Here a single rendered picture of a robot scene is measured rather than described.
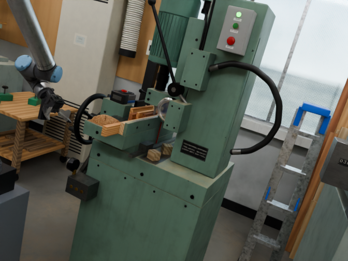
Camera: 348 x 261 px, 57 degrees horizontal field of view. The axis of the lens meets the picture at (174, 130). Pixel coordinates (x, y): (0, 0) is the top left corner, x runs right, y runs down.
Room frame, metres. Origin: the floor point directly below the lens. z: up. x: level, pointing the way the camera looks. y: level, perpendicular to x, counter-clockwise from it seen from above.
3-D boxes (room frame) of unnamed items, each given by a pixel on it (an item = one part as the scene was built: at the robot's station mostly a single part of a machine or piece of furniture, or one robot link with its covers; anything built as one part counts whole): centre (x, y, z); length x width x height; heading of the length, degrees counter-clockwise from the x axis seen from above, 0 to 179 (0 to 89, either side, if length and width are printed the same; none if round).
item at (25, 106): (2.54, 1.24, 0.32); 0.66 x 0.57 x 0.64; 163
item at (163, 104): (1.35, 0.04, 1.02); 0.12 x 0.03 x 0.12; 68
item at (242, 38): (1.27, -0.13, 1.40); 0.10 x 0.06 x 0.16; 68
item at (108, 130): (1.42, 0.15, 0.92); 0.56 x 0.02 x 0.04; 158
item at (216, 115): (1.41, -0.16, 1.16); 0.22 x 0.22 x 0.72; 68
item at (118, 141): (1.56, 0.21, 0.87); 0.61 x 0.30 x 0.06; 158
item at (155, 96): (1.51, 0.10, 1.03); 0.14 x 0.07 x 0.09; 68
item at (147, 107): (1.55, 0.18, 0.93); 0.20 x 0.02 x 0.07; 158
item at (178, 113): (1.30, 0.00, 1.02); 0.09 x 0.07 x 0.12; 158
